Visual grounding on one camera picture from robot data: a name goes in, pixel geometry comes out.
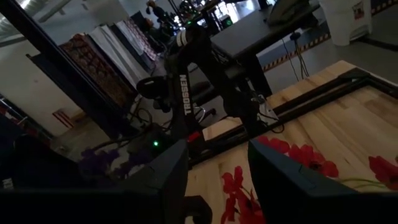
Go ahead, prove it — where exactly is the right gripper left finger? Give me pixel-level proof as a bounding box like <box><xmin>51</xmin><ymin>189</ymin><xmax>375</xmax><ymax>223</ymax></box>
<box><xmin>123</xmin><ymin>139</ymin><xmax>190</xmax><ymax>224</ymax></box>

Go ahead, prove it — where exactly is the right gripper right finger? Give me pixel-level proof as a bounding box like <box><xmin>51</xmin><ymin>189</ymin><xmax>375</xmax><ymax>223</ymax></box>
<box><xmin>248</xmin><ymin>138</ymin><xmax>359</xmax><ymax>224</ymax></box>

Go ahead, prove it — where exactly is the red artificial flower bunch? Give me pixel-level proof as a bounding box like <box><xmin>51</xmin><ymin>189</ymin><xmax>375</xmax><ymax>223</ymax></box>
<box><xmin>220</xmin><ymin>136</ymin><xmax>398</xmax><ymax>224</ymax></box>

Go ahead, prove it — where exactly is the brown patterned board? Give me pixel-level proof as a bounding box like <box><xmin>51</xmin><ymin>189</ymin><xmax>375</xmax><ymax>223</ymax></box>
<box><xmin>58</xmin><ymin>32</ymin><xmax>137</xmax><ymax>110</ymax></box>

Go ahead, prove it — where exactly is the white board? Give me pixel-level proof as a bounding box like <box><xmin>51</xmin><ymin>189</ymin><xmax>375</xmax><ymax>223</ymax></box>
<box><xmin>90</xmin><ymin>24</ymin><xmax>150</xmax><ymax>88</ymax></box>

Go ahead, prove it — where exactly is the dark grey desk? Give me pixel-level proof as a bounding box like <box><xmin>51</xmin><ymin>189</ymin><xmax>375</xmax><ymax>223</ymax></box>
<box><xmin>210</xmin><ymin>4</ymin><xmax>322</xmax><ymax>98</ymax></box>

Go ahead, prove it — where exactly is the person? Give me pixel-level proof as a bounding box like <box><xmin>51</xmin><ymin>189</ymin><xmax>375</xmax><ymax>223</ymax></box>
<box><xmin>146</xmin><ymin>0</ymin><xmax>170</xmax><ymax>24</ymax></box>

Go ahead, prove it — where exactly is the white container with sticker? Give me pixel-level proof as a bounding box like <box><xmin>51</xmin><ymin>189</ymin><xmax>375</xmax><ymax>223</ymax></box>
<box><xmin>319</xmin><ymin>0</ymin><xmax>373</xmax><ymax>47</ymax></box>

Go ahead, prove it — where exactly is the black aluminium table frame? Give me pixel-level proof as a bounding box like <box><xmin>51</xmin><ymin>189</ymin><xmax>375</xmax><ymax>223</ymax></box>
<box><xmin>0</xmin><ymin>0</ymin><xmax>398</xmax><ymax>166</ymax></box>

